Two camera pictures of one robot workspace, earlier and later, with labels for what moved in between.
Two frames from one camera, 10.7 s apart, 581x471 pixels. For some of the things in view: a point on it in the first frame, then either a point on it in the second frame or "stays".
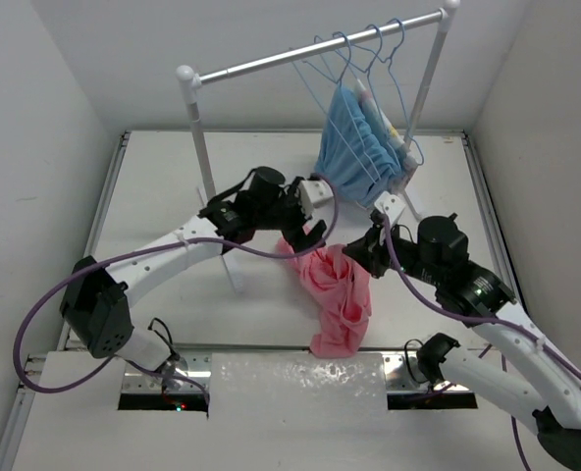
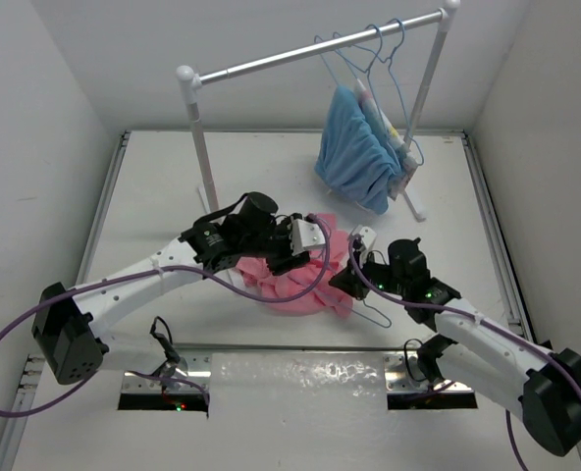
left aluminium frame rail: x=34 y=369 stays
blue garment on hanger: x=355 y=154 stays
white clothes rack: x=192 y=80 stays
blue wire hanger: x=421 y=162 stays
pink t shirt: x=341 y=289 to x=323 y=298
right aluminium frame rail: x=491 y=221 stays
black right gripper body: x=409 y=262 to x=380 y=276
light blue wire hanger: x=330 y=95 to x=367 y=318
